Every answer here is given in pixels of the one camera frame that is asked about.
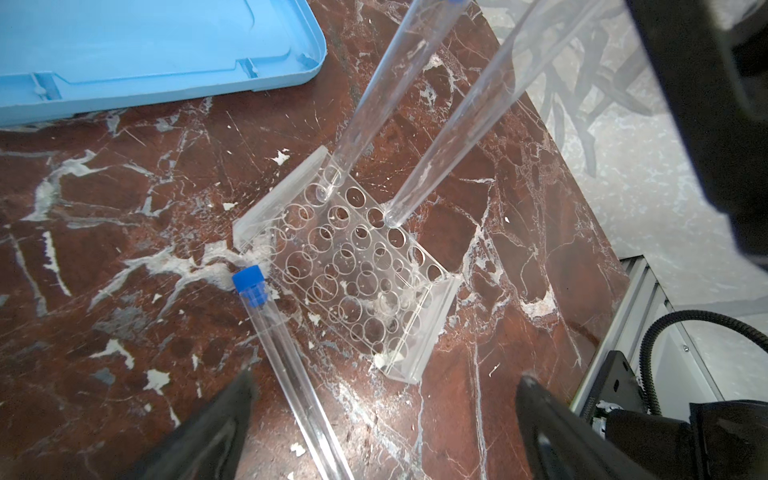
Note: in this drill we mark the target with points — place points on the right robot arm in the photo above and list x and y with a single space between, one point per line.
670 137

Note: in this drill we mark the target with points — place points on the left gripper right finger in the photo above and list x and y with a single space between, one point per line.
560 445

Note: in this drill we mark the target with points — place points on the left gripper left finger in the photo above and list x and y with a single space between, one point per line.
209 444

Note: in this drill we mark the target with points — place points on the blue plastic bin lid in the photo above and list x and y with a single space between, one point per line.
62 58

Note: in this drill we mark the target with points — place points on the test tube blue cap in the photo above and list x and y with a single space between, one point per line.
271 327
538 36
417 38

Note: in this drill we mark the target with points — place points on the clear acrylic test tube rack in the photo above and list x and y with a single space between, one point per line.
322 238

